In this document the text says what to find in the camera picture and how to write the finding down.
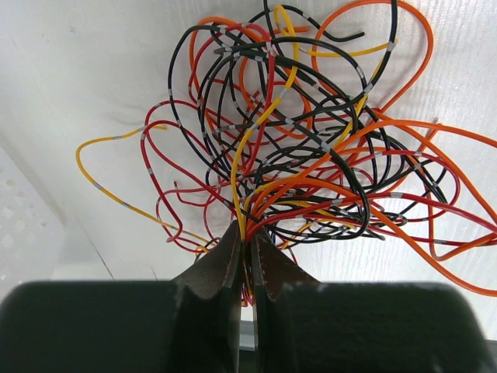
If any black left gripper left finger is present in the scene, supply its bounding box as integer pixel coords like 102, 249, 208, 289
1, 223, 242, 372

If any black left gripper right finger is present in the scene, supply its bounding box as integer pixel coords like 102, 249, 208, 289
250, 230, 485, 372

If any red black cable bundle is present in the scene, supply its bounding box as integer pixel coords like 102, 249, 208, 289
75, 0, 497, 308

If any large white perforated basket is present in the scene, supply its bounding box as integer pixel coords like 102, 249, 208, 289
1, 145, 65, 294

